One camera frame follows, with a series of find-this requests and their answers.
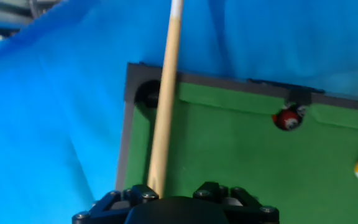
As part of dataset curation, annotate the red pool ball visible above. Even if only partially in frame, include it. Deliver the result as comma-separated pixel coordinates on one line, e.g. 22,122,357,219
272,108,301,131

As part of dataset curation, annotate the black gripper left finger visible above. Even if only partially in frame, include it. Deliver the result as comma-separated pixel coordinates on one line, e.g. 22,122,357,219
71,184,160,224

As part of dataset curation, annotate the blue mountain print cloth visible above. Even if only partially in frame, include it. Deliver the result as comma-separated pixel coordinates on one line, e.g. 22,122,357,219
0,0,358,224

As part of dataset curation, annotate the wooden pool cue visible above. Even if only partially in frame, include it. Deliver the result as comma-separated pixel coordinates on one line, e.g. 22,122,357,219
147,0,185,198

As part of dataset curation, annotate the mini green pool table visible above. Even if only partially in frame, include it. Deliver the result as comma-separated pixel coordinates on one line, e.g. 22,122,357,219
114,62,358,224

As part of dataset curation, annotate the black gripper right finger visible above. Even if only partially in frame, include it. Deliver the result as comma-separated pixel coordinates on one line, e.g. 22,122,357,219
193,182,280,224

